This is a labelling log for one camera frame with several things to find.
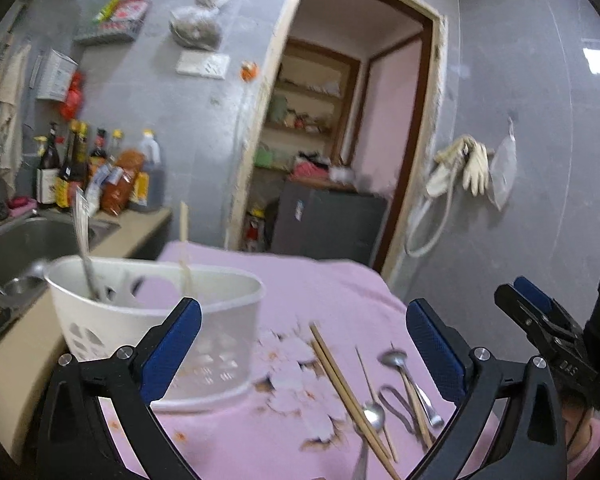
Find hanging clear plastic bag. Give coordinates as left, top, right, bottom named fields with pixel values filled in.
left=489, top=116, right=519, bottom=212

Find white hose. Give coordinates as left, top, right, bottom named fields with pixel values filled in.
left=405, top=162, right=457, bottom=259

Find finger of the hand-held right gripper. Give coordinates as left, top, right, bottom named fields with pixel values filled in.
left=495, top=283, right=586, bottom=361
left=512, top=276, right=583, bottom=341

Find cream rubber gloves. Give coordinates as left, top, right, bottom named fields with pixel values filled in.
left=426, top=135, right=497, bottom=198

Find stainless steel sink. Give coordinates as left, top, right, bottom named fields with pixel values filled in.
left=0, top=214, right=122, bottom=311

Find thin dark wooden chopstick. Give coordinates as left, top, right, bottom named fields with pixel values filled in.
left=356, top=346, right=397, bottom=462

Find hanging clear food bag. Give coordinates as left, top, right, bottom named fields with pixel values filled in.
left=168, top=0, right=231, bottom=52

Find wall rack with packets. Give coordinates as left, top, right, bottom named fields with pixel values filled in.
left=72, top=0, right=152, bottom=46

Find brown wooden chopstick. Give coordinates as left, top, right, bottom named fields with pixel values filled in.
left=397, top=367, right=435, bottom=450

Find person's right forearm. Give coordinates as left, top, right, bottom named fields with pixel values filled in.
left=566, top=417, right=600, bottom=480

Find beige kitchen counter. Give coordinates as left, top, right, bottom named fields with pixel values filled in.
left=0, top=206, right=173, bottom=463

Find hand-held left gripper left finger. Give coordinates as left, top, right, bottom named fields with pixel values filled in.
left=37, top=297, right=203, bottom=480

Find person's right hand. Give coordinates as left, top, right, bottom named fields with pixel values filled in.
left=561, top=394, right=590, bottom=461

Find pink floral tablecloth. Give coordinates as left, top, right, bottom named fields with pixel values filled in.
left=100, top=240, right=511, bottom=480

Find white wall outlet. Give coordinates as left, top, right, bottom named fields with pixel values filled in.
left=176, top=51, right=231, bottom=81

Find hanging beige towel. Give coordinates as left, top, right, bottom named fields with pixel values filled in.
left=0, top=44, right=32, bottom=183

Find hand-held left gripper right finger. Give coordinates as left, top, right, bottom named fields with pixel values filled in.
left=405, top=299, right=568, bottom=480

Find white wall box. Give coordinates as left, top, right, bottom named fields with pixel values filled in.
left=34, top=49, right=79, bottom=102

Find pink sponge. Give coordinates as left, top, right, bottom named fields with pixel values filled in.
left=7, top=196, right=39, bottom=216

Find soy sauce bottle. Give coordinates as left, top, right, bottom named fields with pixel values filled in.
left=56, top=120, right=90, bottom=212

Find long metal spoon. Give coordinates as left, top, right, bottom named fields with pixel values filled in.
left=71, top=185, right=112, bottom=303

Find thin black cable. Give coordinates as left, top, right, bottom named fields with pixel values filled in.
left=566, top=407, right=588, bottom=463

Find dark wine bottle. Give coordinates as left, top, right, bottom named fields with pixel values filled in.
left=36, top=122, right=62, bottom=209

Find wooden door frame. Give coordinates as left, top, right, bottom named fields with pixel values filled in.
left=225, top=0, right=449, bottom=281

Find metal ladle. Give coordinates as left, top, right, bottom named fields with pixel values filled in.
left=0, top=259, right=52, bottom=298

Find light wooden chopstick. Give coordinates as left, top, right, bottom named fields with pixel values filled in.
left=312, top=337, right=397, bottom=463
left=309, top=324, right=403, bottom=480
left=179, top=201, right=193, bottom=295

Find wooden shelf unit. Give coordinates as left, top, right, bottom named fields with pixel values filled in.
left=252, top=39, right=362, bottom=173

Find white plastic utensil basket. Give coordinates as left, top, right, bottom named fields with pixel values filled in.
left=44, top=255, right=266, bottom=413

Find small red canister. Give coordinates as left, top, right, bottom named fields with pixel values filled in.
left=244, top=209, right=267, bottom=254

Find red plastic bag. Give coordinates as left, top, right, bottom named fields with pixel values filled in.
left=61, top=72, right=87, bottom=122

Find grey cabinet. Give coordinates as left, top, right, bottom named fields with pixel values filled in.
left=271, top=181, right=389, bottom=267

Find orange snack bag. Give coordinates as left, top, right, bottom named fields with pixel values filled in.
left=99, top=150, right=147, bottom=217

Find large cooking oil jug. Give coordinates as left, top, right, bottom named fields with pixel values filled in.
left=129, top=130, right=164, bottom=212

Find red cap sauce bottle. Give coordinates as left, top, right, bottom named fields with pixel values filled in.
left=89, top=129, right=110, bottom=183

